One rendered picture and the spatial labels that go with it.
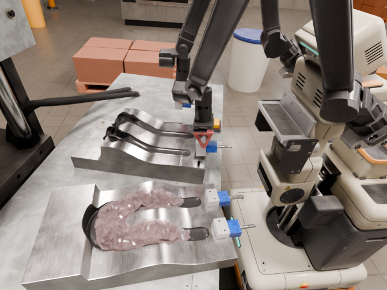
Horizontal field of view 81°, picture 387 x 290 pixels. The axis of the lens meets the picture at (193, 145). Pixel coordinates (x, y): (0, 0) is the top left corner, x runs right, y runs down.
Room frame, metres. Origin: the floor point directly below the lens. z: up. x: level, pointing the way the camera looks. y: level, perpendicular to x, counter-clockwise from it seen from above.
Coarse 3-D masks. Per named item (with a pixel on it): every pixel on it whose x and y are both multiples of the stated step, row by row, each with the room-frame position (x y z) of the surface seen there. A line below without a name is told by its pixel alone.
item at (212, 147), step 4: (200, 136) 0.66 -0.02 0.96; (204, 136) 0.66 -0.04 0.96; (196, 140) 0.63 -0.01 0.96; (204, 140) 0.63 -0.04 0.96; (212, 140) 0.65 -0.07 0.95; (216, 140) 0.65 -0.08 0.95; (196, 144) 0.61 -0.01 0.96; (208, 144) 0.62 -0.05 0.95; (212, 144) 0.62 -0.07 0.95; (216, 144) 0.62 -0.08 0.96; (196, 148) 0.61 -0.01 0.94; (200, 148) 0.61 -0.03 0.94; (204, 148) 0.61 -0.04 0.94; (208, 148) 0.61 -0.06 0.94; (212, 148) 0.61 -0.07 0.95; (216, 148) 0.61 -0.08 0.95; (196, 152) 0.61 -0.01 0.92; (200, 152) 0.61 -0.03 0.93; (204, 152) 0.61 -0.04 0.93
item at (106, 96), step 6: (90, 96) 0.96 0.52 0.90; (96, 96) 0.98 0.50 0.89; (102, 96) 1.00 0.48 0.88; (108, 96) 1.02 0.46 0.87; (114, 96) 1.05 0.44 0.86; (120, 96) 1.08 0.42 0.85; (126, 96) 1.11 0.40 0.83; (132, 96) 1.14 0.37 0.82; (78, 102) 0.90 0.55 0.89; (84, 102) 0.92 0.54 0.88
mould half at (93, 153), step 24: (144, 120) 0.78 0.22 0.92; (96, 144) 0.66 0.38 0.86; (120, 144) 0.60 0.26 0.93; (168, 144) 0.68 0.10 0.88; (192, 144) 0.69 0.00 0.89; (96, 168) 0.58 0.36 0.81; (120, 168) 0.58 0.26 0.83; (144, 168) 0.57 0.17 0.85; (168, 168) 0.57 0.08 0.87; (192, 168) 0.56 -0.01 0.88
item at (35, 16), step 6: (24, 0) 4.89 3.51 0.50; (30, 0) 4.94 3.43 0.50; (36, 0) 5.04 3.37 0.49; (24, 6) 4.90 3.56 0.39; (30, 6) 4.92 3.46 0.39; (36, 6) 5.01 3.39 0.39; (30, 12) 4.91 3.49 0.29; (36, 12) 4.98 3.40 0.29; (42, 12) 5.14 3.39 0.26; (30, 18) 4.91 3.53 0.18; (36, 18) 4.96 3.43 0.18; (42, 18) 5.06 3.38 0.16; (30, 24) 4.91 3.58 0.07; (36, 24) 4.94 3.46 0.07; (42, 24) 5.03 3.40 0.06
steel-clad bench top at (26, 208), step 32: (160, 96) 1.20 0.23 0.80; (64, 160) 0.62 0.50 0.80; (32, 192) 0.45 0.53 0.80; (0, 224) 0.33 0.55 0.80; (32, 224) 0.34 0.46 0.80; (0, 256) 0.24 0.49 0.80; (0, 288) 0.17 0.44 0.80; (128, 288) 0.20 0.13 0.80; (160, 288) 0.20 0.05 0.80; (192, 288) 0.21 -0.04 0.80
